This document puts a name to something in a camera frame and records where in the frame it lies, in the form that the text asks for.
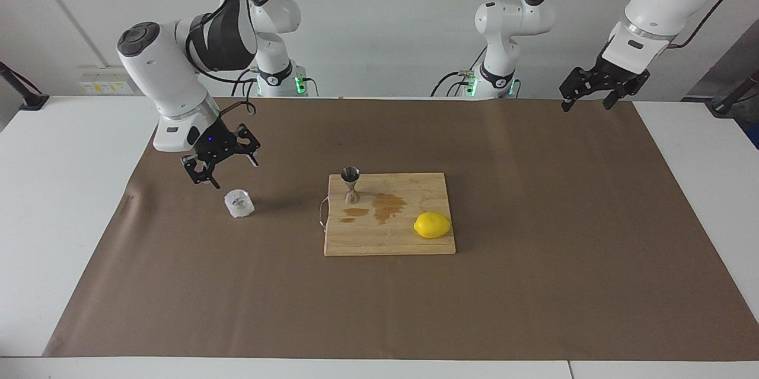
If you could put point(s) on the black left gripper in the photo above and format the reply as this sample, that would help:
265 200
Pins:
614 73

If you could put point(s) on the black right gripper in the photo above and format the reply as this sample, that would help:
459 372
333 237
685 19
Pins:
214 142

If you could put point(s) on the steel double jigger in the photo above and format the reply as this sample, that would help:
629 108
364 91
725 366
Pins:
352 195

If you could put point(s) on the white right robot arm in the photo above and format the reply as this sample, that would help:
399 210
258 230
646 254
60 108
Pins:
160 70

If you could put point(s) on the blue object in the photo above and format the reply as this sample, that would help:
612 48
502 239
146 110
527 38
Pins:
755 130

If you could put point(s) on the wooden cutting board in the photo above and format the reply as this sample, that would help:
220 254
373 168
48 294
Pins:
391 242

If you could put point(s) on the yellow lemon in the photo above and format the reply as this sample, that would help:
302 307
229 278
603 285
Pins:
433 225

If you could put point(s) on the brown paper table mat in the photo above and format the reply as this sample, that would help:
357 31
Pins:
533 296

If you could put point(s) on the black clamp mount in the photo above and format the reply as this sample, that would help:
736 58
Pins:
32 100
723 107

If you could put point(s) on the white wall socket strip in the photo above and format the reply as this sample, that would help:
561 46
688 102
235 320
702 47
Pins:
104 85

